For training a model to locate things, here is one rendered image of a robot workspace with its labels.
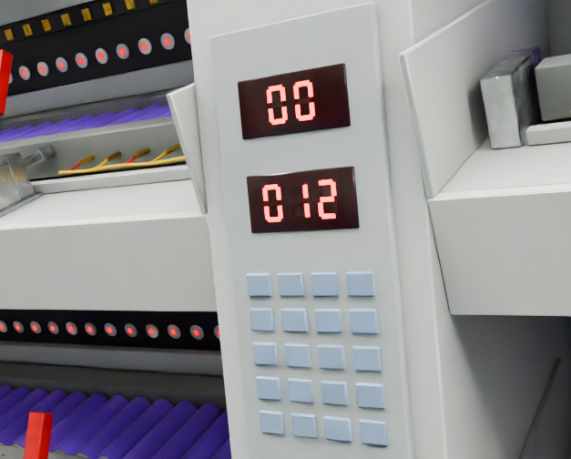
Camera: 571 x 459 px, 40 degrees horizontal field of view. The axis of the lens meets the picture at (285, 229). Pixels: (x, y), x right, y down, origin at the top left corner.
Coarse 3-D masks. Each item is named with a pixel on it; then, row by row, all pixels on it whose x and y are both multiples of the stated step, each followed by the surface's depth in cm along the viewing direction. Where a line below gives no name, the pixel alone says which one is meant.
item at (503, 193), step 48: (528, 0) 39; (432, 48) 27; (480, 48) 32; (528, 48) 33; (432, 96) 27; (480, 96) 32; (528, 96) 31; (432, 144) 27; (480, 144) 31; (528, 144) 30; (432, 192) 27; (480, 192) 26; (528, 192) 25; (480, 240) 27; (528, 240) 26; (480, 288) 27; (528, 288) 27
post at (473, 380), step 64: (192, 0) 31; (256, 0) 30; (320, 0) 28; (384, 0) 27; (448, 0) 30; (384, 64) 27; (448, 320) 28; (512, 320) 35; (448, 384) 28; (512, 384) 35; (448, 448) 28; (512, 448) 34
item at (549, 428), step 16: (560, 368) 41; (560, 384) 41; (544, 400) 39; (560, 400) 41; (544, 416) 38; (560, 416) 40; (544, 432) 38; (560, 432) 40; (528, 448) 35; (544, 448) 38; (560, 448) 40
